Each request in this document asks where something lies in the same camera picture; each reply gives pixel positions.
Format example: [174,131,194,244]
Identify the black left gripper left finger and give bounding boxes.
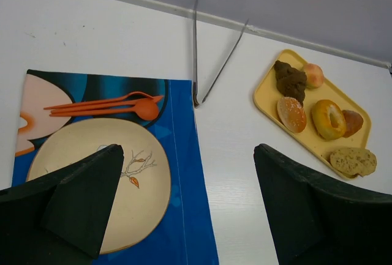
[1,144,124,264]

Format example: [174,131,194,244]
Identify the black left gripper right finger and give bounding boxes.
[254,144,391,264]

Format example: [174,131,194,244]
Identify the sugared round bun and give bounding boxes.
[276,97,307,133]

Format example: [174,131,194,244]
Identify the metal tongs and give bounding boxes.
[192,0,249,108]

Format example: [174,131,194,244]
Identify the seeded bread slice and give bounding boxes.
[330,147,377,177]

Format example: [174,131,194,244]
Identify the dark brown chocolate bread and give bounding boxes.
[274,61,307,105]

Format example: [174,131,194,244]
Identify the beige plate with branch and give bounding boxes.
[26,118,172,254]

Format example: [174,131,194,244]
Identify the yellow glazed donut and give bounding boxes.
[311,100,346,140]

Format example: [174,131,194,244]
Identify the brown glazed roll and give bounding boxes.
[342,110,364,138]

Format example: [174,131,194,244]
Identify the yellow tray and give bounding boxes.
[254,50,371,179]

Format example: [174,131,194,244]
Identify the orange spoon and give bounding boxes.
[50,99,159,121]

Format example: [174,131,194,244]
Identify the round peach bun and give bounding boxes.
[302,63,325,89]

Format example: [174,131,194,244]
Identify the blue patterned placemat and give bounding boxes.
[26,69,219,264]

